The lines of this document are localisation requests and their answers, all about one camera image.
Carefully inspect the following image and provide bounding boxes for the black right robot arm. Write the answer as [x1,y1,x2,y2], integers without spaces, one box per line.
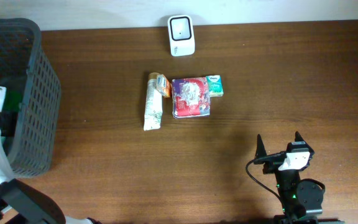
[249,131,343,224]

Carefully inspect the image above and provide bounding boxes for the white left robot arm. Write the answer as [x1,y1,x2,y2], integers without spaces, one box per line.
[0,86,99,224]

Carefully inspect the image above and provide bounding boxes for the grey plastic mesh basket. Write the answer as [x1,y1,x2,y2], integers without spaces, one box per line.
[0,18,61,178]

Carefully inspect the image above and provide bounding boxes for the red purple tissue pack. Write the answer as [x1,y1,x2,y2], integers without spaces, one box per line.
[172,77,211,119]

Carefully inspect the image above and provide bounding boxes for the green kleenex tissue pack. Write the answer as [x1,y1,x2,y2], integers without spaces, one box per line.
[206,75,224,97]

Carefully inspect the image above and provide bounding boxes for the small orange box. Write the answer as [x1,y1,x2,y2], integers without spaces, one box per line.
[155,74,172,98]

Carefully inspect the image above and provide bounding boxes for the green lid jar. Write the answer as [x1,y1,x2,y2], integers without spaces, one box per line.
[2,90,22,112]

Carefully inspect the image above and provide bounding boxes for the white barcode scanner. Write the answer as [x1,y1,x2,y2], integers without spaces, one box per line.
[167,15,195,57]

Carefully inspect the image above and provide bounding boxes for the white cream tube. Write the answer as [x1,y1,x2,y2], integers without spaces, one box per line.
[144,72,163,131]

